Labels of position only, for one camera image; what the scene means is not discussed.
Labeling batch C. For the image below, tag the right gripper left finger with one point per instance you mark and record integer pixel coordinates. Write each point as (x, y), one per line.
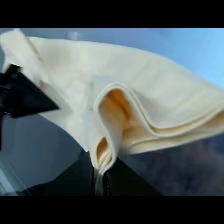
(71, 181)

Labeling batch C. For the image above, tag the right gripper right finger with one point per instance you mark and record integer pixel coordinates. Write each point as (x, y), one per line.
(128, 181)

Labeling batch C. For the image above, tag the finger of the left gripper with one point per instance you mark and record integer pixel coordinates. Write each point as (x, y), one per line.
(31, 98)

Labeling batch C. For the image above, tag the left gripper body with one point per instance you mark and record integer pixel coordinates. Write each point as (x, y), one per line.
(6, 90)

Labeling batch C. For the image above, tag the cream T-shirt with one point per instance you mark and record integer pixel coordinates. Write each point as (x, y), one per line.
(140, 83)

